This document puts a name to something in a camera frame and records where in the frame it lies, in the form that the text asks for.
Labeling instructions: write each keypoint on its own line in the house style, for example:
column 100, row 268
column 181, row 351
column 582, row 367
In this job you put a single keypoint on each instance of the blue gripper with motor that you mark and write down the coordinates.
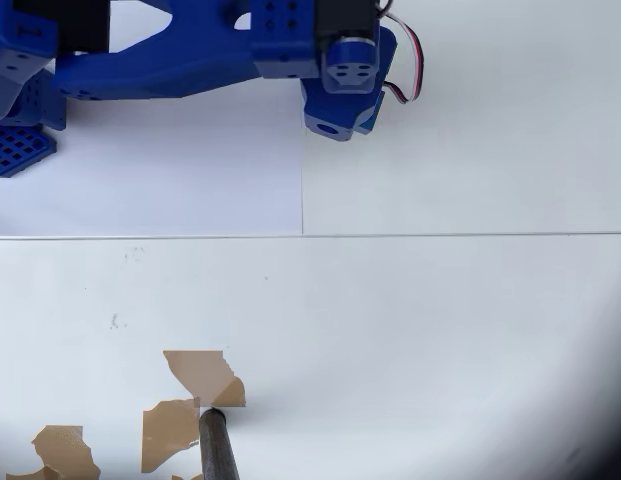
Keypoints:
column 333, row 129

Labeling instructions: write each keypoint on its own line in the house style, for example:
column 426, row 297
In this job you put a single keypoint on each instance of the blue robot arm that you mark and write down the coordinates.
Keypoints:
column 155, row 60

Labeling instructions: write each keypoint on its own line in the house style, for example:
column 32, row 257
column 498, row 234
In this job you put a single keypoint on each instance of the white paper sheet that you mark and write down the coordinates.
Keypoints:
column 165, row 175

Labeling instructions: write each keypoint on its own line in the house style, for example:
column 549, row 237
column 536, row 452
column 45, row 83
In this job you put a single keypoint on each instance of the brown torn patch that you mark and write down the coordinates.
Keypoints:
column 165, row 435
column 65, row 450
column 205, row 375

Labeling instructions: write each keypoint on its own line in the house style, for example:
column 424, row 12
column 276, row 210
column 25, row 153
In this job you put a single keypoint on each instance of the dark metal stand leg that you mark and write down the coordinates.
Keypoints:
column 217, row 450

